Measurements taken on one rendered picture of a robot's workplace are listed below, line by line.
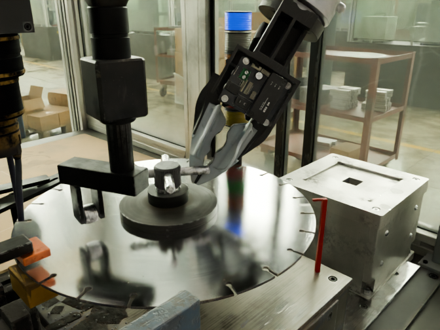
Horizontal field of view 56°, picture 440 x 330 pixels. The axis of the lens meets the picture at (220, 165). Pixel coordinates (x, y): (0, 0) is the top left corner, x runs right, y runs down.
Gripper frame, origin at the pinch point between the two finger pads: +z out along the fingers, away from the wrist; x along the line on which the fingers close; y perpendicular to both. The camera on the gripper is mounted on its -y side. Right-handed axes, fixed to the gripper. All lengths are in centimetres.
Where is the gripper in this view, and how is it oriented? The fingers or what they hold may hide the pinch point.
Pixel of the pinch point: (200, 172)
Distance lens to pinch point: 47.9
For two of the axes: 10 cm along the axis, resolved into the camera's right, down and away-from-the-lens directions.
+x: 8.7, 4.9, 0.9
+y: 0.1, 1.7, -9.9
